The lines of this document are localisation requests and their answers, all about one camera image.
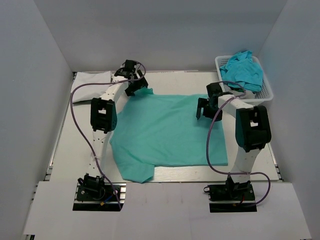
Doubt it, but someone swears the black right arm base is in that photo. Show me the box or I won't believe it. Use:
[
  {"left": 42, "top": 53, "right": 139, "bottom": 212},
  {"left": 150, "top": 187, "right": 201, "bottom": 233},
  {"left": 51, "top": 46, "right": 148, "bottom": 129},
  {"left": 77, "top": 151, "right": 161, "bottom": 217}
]
[{"left": 203, "top": 177, "right": 257, "bottom": 213}]

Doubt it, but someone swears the folded white t-shirt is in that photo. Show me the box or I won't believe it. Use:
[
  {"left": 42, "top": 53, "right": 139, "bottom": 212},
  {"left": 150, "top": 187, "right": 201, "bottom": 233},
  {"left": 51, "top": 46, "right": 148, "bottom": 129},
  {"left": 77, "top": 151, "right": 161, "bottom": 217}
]
[{"left": 70, "top": 70, "right": 113, "bottom": 104}]

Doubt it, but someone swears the white plastic laundry basket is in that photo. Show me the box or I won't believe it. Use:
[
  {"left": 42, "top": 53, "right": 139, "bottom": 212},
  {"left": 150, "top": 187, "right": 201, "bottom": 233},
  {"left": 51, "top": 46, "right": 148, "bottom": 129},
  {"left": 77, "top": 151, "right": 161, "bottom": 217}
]
[{"left": 215, "top": 55, "right": 274, "bottom": 106}]

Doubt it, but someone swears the blue t-shirt in basket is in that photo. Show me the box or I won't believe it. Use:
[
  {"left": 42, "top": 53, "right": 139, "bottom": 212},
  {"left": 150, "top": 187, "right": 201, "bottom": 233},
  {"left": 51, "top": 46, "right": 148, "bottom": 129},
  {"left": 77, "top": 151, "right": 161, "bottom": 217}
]
[{"left": 219, "top": 50, "right": 264, "bottom": 93}]

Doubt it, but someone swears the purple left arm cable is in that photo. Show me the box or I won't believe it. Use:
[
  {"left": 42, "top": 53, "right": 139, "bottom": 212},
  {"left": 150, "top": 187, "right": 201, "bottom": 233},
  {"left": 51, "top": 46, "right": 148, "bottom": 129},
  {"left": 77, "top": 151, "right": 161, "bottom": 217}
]
[{"left": 70, "top": 62, "right": 147, "bottom": 210}]

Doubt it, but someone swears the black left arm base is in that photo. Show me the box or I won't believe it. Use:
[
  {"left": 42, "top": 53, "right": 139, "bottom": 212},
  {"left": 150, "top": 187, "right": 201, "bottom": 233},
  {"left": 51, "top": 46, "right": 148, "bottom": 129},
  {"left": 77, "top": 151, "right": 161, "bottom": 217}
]
[{"left": 72, "top": 174, "right": 126, "bottom": 212}]

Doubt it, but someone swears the grey t-shirt in basket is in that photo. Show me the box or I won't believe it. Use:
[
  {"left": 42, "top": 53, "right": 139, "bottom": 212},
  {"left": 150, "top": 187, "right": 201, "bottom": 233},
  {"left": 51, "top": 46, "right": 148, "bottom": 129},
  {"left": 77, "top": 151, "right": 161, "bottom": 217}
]
[{"left": 240, "top": 90, "right": 256, "bottom": 100}]

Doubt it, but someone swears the green t-shirt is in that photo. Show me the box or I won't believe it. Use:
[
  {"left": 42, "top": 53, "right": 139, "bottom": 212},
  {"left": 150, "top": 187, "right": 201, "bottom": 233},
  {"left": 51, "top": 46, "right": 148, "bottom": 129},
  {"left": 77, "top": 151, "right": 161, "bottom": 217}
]
[{"left": 109, "top": 88, "right": 228, "bottom": 183}]

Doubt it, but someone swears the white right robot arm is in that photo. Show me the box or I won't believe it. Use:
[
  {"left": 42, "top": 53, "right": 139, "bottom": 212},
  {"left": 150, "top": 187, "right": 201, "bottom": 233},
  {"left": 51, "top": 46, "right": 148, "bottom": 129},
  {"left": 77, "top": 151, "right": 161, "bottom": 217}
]
[{"left": 196, "top": 82, "right": 272, "bottom": 200}]

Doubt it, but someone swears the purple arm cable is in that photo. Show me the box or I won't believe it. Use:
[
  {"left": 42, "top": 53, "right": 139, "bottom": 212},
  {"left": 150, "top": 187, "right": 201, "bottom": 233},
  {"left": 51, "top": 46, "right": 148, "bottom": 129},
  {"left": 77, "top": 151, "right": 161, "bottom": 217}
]
[
  {"left": 206, "top": 80, "right": 272, "bottom": 207},
  {"left": 70, "top": 62, "right": 147, "bottom": 210}
]

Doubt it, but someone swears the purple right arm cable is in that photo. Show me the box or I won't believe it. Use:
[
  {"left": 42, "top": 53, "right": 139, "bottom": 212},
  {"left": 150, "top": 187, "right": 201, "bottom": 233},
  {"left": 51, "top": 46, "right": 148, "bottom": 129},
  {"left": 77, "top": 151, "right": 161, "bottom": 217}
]
[{"left": 206, "top": 80, "right": 272, "bottom": 207}]

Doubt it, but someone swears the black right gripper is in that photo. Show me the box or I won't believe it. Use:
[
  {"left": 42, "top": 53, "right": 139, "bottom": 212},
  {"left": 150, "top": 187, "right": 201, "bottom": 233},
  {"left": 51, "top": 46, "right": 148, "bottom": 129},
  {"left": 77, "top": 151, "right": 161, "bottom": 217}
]
[{"left": 197, "top": 98, "right": 224, "bottom": 123}]

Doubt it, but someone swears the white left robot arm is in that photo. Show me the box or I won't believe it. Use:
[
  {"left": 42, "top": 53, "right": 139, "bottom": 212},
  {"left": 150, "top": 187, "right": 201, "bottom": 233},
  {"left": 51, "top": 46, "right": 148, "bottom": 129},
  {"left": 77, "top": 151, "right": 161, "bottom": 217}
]
[{"left": 87, "top": 59, "right": 148, "bottom": 177}]

